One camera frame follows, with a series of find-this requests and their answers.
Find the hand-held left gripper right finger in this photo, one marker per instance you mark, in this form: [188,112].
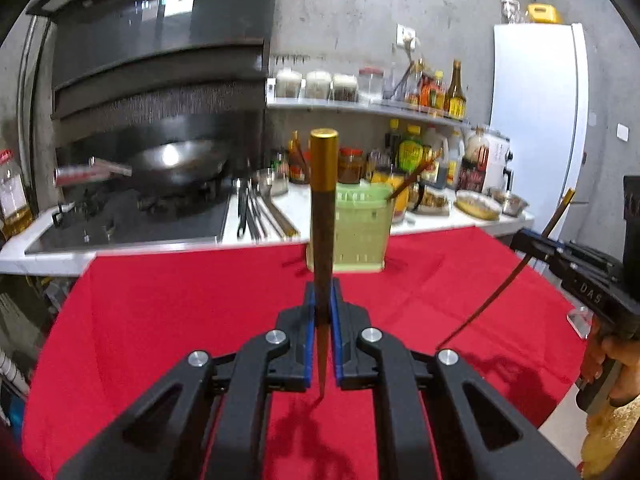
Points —
[337,360]

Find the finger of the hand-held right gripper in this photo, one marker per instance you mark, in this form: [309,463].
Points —
[590,255]
[535,247]

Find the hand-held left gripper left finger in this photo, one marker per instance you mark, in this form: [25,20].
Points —
[310,360]

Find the green plastic utensil holder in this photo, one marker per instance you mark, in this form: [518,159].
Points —
[360,230]

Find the person's right hand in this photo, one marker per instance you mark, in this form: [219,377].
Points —
[625,370]

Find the grey flat object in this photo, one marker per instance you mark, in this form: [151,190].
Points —
[580,322]

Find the yellow bowl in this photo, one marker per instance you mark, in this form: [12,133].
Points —
[477,206]

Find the white kitchen appliance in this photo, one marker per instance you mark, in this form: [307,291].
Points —
[499,160]

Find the oil bottle red label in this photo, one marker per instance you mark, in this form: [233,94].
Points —
[475,162]

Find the plate of food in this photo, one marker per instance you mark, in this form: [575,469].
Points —
[435,202]

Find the white refrigerator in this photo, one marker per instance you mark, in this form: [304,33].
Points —
[537,120]

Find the large dark vinegar jug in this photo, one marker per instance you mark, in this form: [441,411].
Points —
[436,157]

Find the yellow steel mug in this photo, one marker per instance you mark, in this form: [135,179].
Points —
[402,205]

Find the cream fleece garment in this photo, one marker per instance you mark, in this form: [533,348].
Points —
[612,440]

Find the red tablecloth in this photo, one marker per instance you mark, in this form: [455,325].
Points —
[175,310]

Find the bundle of steel chopsticks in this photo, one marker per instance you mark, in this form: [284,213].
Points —
[280,217]

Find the steel spoon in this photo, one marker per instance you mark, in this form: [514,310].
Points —
[257,212]

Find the green bottle yellow cap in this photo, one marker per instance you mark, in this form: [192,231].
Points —
[411,150]

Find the tall dark soy bottle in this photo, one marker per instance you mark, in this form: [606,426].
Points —
[456,95]

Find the dark bottle yellow cap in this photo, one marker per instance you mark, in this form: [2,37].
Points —
[393,140]

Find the small steel bowl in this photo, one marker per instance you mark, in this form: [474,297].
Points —
[272,182]

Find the orange sauce bottle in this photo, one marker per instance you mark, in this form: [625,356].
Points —
[434,92]

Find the red lid sauce jar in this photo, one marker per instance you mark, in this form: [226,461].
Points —
[300,172]

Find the orange lid sauce jar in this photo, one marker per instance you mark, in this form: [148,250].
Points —
[351,167]

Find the green lid jar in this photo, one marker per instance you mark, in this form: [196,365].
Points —
[280,165]

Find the small clear sauce bottle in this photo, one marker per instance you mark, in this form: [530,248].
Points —
[416,85]

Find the clear glass utensil jar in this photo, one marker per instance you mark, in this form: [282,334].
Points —
[397,85]

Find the black glass gas stove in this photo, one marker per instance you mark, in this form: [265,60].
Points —
[140,225]

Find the red lid glass jar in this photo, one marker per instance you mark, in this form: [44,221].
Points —
[371,86]

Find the yellow plastic jug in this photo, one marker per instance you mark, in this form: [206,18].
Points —
[545,14]

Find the steel wok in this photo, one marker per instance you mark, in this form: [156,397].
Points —
[175,160]

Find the white lid spice jar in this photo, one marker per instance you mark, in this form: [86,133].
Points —
[345,89]
[318,86]
[288,84]

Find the white drain pipe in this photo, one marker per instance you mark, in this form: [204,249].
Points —
[12,370]

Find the clear cooking oil bottle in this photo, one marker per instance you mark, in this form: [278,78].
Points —
[14,195]

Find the black range hood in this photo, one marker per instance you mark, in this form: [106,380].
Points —
[160,50]

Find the white wall switch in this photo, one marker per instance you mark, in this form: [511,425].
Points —
[623,132]

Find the white wall shelf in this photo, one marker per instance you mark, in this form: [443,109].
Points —
[370,110]

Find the white wall socket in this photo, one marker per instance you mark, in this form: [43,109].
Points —
[406,35]

